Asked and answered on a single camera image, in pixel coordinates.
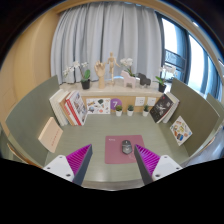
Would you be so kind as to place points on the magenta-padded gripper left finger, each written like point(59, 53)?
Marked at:
point(61, 166)

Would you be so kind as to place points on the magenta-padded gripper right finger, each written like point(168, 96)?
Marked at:
point(163, 166)

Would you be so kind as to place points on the grey computer mouse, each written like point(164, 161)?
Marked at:
point(127, 147)

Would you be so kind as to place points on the mauve pink mouse pad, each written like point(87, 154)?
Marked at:
point(113, 150)

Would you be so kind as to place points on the beige book with red text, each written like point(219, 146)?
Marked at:
point(50, 135)

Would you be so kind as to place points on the colourful illustrated book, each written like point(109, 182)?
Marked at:
point(181, 130)

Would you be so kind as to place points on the wooden chair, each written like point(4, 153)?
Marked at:
point(20, 155)

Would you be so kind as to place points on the white book with red label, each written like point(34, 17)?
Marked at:
point(69, 113)

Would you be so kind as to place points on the small potted green plant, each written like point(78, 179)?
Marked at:
point(145, 112)
point(118, 112)
point(130, 112)

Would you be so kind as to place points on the black cover book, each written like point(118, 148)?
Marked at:
point(160, 108)

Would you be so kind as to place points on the thick white book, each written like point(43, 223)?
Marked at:
point(55, 106)

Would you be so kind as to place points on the white book behind black book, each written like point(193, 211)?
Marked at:
point(174, 106)

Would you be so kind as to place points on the white patterned book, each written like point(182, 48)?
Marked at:
point(80, 106)

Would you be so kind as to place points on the green desk divider panel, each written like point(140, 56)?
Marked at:
point(196, 106)
point(216, 106)
point(28, 113)

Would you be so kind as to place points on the thin white book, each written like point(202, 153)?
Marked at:
point(61, 100)

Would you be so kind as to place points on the white sticker sheet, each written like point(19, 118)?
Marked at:
point(98, 106)

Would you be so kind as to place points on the white orchid in dark pot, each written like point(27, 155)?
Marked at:
point(162, 87)

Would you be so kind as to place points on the purple round number card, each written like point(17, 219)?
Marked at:
point(115, 102)

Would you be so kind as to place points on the white orchid in black pot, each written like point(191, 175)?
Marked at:
point(85, 84)

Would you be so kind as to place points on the black wooden horse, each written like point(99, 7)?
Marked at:
point(144, 80)

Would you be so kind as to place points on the wooden desk back shelf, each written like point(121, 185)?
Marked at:
point(113, 91)

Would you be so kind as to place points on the pink wooden horse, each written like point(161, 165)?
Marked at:
point(128, 80)

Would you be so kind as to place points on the white orchid behind horse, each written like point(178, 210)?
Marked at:
point(126, 62)

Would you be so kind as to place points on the wooden artist mannequin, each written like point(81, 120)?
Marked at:
point(112, 66)

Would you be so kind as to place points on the grey curtain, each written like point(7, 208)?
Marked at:
point(103, 33)

